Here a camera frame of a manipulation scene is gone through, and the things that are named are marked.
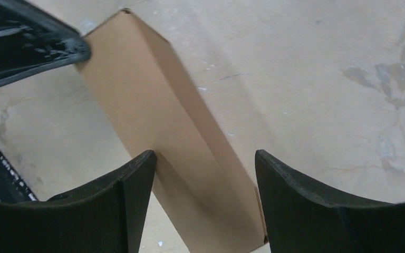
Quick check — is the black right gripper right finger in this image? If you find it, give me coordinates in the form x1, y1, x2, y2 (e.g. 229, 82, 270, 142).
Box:
255, 150, 405, 252

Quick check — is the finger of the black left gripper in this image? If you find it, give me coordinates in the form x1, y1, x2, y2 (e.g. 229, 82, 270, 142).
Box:
0, 1, 91, 87

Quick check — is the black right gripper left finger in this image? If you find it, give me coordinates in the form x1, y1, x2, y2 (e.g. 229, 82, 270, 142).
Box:
0, 150, 157, 252

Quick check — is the brown cardboard box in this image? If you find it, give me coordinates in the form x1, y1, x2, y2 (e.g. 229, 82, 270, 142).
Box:
76, 9, 266, 252

